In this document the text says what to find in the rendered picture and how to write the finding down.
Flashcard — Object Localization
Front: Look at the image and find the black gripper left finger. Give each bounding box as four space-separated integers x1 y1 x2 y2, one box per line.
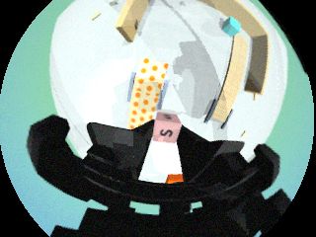
87 119 155 179

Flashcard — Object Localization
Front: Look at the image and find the orange polka-dot strip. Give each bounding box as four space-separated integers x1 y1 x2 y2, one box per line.
126 58 169 130

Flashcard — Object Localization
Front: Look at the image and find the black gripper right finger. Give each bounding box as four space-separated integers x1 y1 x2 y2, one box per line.
177 126 245 183

